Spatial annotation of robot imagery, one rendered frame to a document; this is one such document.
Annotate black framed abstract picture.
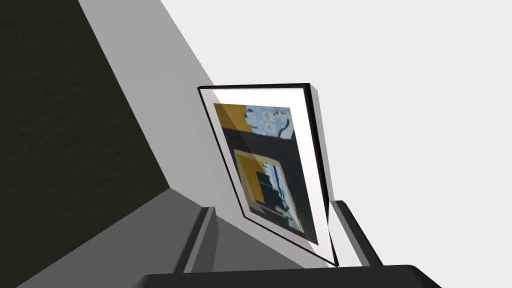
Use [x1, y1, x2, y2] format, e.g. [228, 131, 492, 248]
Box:
[196, 82, 340, 268]

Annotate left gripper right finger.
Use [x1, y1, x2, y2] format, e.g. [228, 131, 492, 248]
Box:
[327, 199, 385, 268]

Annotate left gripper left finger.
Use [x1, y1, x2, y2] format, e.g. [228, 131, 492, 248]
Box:
[172, 206, 220, 275]

